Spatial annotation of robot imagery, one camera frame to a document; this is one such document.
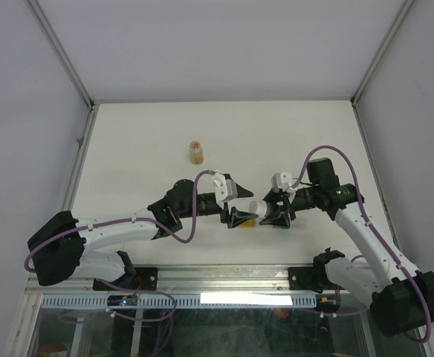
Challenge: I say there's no weekly pill organizer strip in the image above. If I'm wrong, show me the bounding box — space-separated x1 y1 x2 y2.
239 219 291 231

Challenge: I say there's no white pill bottle blue label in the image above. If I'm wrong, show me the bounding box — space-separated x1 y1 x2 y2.
249 200 277 219

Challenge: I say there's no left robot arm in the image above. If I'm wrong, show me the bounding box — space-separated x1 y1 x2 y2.
24 170 256 289

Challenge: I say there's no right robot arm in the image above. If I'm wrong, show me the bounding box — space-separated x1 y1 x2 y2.
249 158 434 337

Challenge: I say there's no clear glass jar gold lid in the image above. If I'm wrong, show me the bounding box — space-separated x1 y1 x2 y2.
190 141 204 165

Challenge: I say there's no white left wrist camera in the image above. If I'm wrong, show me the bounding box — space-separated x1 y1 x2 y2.
211 171 238 208

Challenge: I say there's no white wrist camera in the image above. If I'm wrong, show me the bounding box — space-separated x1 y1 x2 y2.
271 172 296 193
211 171 238 208

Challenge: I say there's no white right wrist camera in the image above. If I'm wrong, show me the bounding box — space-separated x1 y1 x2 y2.
271 172 296 193

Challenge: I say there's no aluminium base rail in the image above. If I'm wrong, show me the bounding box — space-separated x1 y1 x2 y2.
25 263 426 297

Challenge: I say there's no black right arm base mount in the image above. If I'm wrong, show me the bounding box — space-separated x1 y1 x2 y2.
288 266 349 294

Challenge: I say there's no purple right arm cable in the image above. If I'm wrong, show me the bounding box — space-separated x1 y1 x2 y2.
291 144 434 344

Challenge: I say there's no white slotted cable duct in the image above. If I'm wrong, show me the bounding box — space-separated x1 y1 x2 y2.
42 292 317 310

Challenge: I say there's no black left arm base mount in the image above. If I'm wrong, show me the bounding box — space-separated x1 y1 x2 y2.
112 266 158 291

